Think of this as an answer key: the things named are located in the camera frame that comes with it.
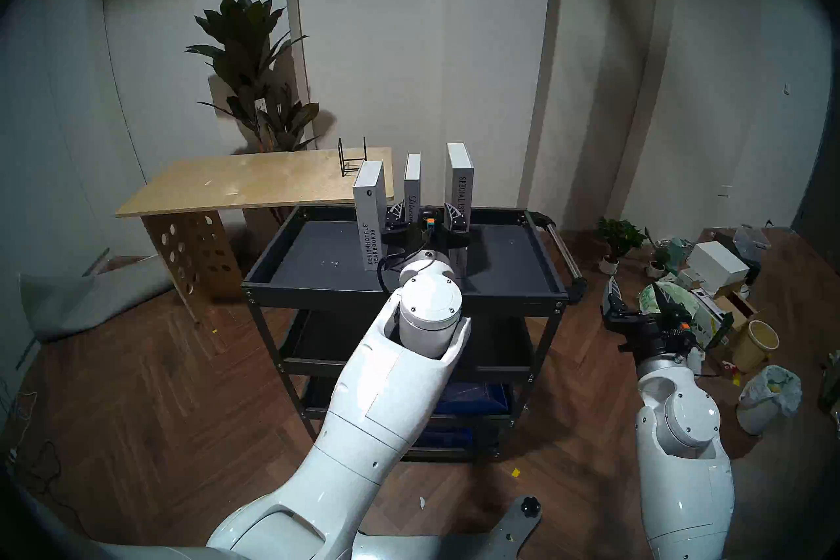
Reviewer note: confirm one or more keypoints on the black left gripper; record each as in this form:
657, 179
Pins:
420, 244

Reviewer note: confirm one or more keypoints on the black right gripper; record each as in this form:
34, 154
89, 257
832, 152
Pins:
656, 339

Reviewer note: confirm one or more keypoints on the grey Discontent book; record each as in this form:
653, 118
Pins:
413, 178

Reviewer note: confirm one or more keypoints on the tall grey Special Issue book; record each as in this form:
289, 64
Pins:
459, 171

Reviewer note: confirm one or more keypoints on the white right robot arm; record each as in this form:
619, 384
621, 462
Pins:
686, 434

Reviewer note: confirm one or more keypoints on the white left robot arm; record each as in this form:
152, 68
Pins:
394, 381

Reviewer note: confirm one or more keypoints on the green bagged waste basket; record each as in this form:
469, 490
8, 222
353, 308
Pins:
646, 299

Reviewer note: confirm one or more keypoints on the tiny potted plant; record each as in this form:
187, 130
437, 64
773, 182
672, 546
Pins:
657, 260

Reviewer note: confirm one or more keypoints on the grey Designhotels Yearbook book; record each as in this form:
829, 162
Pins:
369, 217

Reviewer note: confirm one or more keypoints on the teal watering jug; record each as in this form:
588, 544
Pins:
678, 250

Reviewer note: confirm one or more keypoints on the green white carton box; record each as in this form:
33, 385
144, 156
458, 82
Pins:
712, 319

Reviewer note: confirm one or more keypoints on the small leafy potted plant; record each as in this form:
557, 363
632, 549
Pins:
620, 237

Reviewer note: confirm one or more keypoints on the white cardboard box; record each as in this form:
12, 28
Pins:
716, 263

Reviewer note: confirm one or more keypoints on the open brown cardboard box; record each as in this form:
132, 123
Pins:
745, 309

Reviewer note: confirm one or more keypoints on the black storage box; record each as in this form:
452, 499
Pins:
725, 240

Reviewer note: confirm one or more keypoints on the beige plastic bucket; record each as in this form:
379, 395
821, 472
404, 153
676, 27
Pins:
755, 349

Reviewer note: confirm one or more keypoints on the clear plastic container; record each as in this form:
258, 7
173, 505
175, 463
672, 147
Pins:
751, 240

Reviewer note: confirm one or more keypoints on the black metal utility cart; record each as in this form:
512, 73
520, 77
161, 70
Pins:
308, 276

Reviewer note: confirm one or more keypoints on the white bagged trash bin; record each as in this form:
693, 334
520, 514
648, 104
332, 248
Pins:
768, 398

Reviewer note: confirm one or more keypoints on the light wooden table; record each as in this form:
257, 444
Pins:
249, 181

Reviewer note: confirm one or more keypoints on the small blue plastic bin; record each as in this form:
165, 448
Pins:
476, 400

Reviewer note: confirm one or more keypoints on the wide blue plastic bin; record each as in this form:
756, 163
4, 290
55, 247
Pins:
446, 436

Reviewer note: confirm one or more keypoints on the black base knob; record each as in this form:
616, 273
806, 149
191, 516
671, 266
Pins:
529, 507

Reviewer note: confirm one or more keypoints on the large dark leafy plant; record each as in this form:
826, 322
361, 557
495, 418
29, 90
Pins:
246, 53

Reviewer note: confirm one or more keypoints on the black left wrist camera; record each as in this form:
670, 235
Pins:
430, 214

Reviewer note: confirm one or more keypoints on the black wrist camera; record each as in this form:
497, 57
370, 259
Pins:
686, 325
430, 214

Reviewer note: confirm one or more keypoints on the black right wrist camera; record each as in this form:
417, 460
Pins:
686, 325

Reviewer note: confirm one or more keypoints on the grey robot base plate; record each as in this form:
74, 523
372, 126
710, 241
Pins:
459, 545

